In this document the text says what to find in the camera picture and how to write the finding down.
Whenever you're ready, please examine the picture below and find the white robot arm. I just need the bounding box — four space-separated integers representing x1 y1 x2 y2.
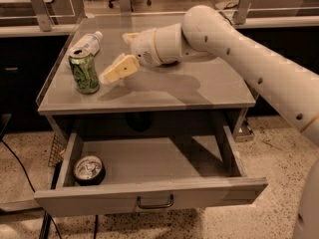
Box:
99 5 319 145

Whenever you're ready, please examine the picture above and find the black floor cable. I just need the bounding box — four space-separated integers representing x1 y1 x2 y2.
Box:
0 138 64 239

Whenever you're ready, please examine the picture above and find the grey cabinet table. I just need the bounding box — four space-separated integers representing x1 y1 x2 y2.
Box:
35 14 260 144

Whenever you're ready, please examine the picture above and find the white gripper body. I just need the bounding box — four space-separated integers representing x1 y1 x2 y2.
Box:
131 29 161 68

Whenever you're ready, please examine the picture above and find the green soda can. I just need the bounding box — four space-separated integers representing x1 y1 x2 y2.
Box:
68 48 100 95

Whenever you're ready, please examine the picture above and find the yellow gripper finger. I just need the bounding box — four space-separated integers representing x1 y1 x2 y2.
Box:
122 33 139 45
99 54 140 85

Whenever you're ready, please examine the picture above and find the wire mesh basket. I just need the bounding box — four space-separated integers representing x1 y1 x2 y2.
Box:
48 135 66 167

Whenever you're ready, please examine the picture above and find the black drawer handle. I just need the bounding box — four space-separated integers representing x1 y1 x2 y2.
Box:
137 194 174 210

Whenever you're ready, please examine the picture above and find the open grey top drawer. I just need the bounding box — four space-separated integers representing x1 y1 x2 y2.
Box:
34 127 267 217

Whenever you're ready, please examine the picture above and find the clear plastic water bottle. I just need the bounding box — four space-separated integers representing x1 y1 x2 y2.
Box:
70 31 103 55

